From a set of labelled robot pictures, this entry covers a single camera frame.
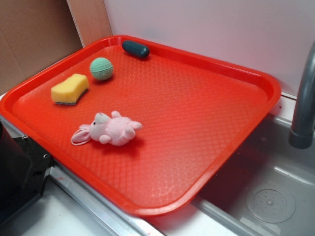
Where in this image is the green textured ball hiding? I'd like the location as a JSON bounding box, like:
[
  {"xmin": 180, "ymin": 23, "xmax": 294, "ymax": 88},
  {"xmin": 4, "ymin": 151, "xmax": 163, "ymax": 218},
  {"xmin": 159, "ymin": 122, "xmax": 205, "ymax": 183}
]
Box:
[{"xmin": 90, "ymin": 58, "xmax": 114, "ymax": 81}]

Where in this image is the red plastic tray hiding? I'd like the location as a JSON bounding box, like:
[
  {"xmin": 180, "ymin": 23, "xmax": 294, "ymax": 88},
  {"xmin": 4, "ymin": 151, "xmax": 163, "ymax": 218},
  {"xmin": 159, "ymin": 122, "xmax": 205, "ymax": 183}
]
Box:
[{"xmin": 0, "ymin": 35, "xmax": 281, "ymax": 216}]

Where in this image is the pink plush bunny toy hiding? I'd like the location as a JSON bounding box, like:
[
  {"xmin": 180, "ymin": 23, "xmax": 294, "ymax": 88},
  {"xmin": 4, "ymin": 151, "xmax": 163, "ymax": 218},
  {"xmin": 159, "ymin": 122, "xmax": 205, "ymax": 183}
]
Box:
[{"xmin": 71, "ymin": 111, "xmax": 142, "ymax": 146}]

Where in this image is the dark teal capsule-shaped object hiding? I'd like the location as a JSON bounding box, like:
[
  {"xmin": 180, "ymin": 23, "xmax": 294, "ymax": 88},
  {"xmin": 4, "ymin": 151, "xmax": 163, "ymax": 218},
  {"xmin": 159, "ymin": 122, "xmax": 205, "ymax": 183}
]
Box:
[{"xmin": 122, "ymin": 40, "xmax": 150, "ymax": 59}]

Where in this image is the yellow sponge with green pad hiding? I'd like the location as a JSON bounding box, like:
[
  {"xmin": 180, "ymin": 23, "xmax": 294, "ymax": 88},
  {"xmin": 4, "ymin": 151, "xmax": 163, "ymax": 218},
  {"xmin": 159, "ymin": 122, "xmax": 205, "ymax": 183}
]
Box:
[{"xmin": 51, "ymin": 74, "xmax": 90, "ymax": 105}]

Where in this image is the grey toy sink basin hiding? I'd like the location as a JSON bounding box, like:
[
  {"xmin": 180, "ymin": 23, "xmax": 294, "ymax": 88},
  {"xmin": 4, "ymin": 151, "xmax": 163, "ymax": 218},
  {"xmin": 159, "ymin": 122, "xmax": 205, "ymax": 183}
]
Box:
[{"xmin": 150, "ymin": 115, "xmax": 315, "ymax": 236}]

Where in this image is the grey faucet spout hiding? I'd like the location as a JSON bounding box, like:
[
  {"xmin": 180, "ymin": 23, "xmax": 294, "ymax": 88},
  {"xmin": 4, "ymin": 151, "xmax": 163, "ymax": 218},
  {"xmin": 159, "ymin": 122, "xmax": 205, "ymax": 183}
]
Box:
[{"xmin": 288, "ymin": 45, "xmax": 315, "ymax": 149}]

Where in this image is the brown cardboard panel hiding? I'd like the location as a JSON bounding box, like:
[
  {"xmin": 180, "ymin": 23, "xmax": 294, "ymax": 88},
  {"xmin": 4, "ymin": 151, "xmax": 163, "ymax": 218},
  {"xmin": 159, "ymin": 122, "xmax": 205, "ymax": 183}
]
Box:
[{"xmin": 0, "ymin": 0, "xmax": 112, "ymax": 94}]

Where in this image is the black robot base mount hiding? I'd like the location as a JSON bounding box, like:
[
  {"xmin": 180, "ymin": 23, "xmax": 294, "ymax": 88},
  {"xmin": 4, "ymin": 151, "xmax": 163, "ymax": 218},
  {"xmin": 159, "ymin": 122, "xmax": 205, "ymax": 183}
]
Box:
[{"xmin": 0, "ymin": 124, "xmax": 51, "ymax": 225}]

